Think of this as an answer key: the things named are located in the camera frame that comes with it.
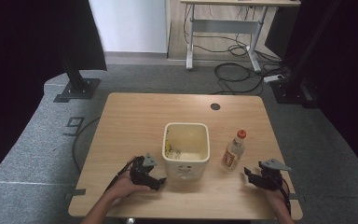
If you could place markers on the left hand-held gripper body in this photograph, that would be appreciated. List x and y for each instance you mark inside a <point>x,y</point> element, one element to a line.
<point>140,174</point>

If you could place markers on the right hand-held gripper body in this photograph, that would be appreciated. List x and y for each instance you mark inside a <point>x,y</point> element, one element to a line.
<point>270,180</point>

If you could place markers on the person's right hand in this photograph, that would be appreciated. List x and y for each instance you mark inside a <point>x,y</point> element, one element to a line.
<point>278,199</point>

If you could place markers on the person's left hand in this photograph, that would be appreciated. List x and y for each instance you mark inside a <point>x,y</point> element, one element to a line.
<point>122,188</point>

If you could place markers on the clear bottle with orange cap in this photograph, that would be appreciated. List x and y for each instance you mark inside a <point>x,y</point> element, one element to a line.
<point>231,155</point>

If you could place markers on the cream plastic bin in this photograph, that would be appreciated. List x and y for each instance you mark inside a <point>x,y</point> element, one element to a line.
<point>185,168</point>

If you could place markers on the black metal stand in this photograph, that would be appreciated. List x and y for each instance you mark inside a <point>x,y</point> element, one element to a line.
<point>292,87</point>

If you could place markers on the white power strip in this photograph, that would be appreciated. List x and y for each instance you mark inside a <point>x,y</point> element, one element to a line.
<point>273,78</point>

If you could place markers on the left black stand base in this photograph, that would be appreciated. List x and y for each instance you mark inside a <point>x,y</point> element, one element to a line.
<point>77,84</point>

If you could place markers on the black curtain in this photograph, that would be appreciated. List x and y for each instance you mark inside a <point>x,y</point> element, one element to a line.
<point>28,46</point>
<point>348,62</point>

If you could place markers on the white partition panel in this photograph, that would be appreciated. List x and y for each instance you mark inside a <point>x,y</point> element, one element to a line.
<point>130,25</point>

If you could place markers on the grey metal frame desk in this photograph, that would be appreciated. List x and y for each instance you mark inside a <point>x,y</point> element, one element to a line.
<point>223,26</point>

